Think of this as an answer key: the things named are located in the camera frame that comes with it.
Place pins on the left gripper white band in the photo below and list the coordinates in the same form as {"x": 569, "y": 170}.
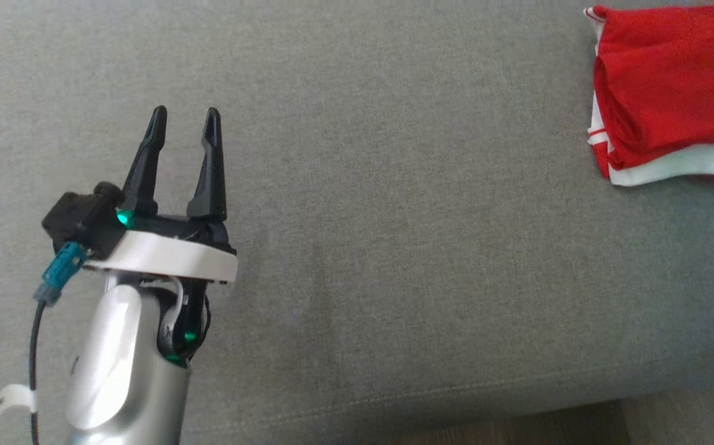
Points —
{"x": 172, "y": 256}

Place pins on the red mesh shorts white waistband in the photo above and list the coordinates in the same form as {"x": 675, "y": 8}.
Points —
{"x": 672, "y": 86}

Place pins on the left robot arm silver white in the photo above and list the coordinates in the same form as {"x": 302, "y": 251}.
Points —
{"x": 122, "y": 371}

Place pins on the grey fabric sofa seat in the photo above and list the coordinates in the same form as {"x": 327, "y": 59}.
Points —
{"x": 394, "y": 247}

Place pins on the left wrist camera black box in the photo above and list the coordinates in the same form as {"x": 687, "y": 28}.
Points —
{"x": 82, "y": 216}

